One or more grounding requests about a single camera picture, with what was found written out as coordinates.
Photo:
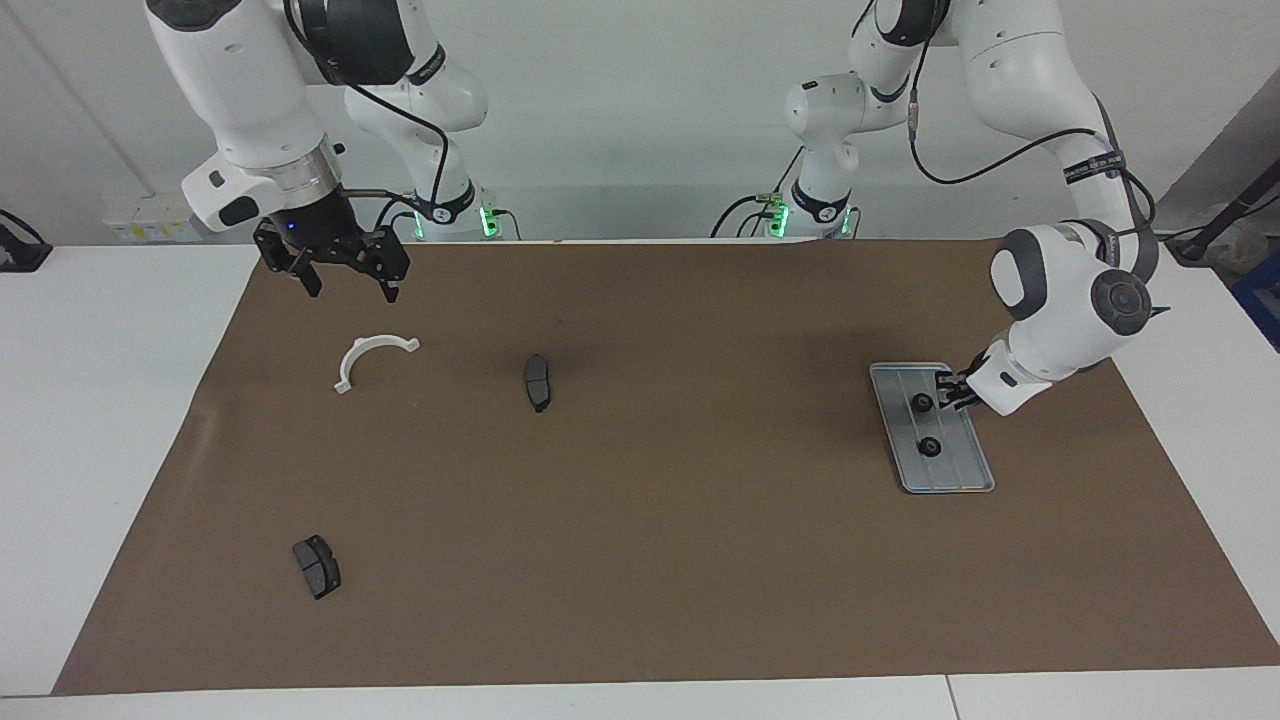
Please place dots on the long grey brake pad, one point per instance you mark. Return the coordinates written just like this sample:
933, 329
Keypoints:
538, 382

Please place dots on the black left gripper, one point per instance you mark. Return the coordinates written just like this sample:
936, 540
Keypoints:
972, 385

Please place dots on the black stand pole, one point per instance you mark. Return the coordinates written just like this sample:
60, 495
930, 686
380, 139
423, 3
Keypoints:
1225, 215

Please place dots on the white curved plastic bracket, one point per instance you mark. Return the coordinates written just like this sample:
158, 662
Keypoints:
360, 352

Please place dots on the silver metal tray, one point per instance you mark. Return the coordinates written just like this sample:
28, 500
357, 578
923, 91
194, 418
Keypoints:
932, 440

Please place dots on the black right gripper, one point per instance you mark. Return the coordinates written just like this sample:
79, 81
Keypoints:
318, 228

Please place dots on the black clamp base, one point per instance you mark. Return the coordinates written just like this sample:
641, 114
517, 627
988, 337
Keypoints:
20, 250

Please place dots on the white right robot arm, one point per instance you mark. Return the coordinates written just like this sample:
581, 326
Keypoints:
260, 90

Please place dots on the brown table mat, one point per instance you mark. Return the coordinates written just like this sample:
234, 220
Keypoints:
640, 600

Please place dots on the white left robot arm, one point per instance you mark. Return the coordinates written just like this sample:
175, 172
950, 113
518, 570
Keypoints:
1060, 290

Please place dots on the white cardboard box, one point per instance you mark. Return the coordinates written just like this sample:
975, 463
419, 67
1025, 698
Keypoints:
150, 215

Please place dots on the small black round knob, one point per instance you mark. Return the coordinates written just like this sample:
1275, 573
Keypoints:
929, 447

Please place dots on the blue crate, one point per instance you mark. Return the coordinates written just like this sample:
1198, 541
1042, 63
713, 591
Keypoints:
1262, 295

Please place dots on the short grey brake pad pair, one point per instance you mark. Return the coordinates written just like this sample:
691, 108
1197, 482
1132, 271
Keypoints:
317, 567

